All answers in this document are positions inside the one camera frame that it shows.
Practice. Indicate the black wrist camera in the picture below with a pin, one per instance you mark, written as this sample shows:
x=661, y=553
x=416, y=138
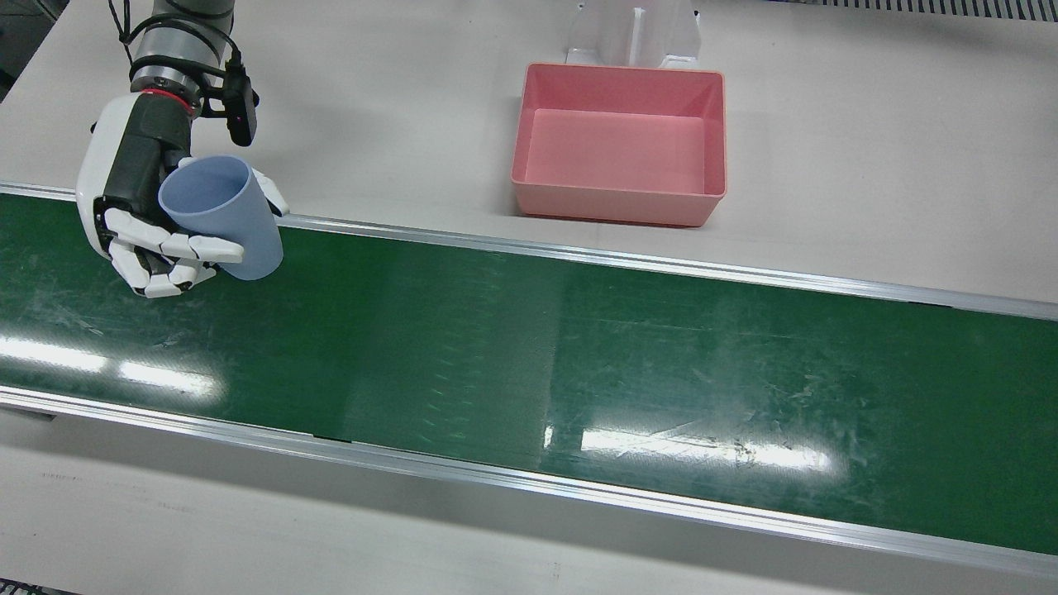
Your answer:
x=240, y=107

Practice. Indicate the light blue plastic cup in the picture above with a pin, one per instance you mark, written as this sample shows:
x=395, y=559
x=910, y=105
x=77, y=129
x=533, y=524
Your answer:
x=227, y=216

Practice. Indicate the white plastic stand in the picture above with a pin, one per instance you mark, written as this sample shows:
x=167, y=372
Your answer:
x=635, y=33

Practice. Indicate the green conveyor belt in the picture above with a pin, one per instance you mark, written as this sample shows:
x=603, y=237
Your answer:
x=529, y=372

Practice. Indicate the grey and blue right arm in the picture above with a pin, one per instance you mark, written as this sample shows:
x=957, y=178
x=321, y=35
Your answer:
x=178, y=41

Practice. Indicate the black and white right hand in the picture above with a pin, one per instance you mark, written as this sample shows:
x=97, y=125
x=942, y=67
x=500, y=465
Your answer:
x=128, y=194

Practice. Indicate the pink plastic box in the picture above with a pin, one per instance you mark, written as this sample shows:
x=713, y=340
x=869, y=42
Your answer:
x=621, y=144

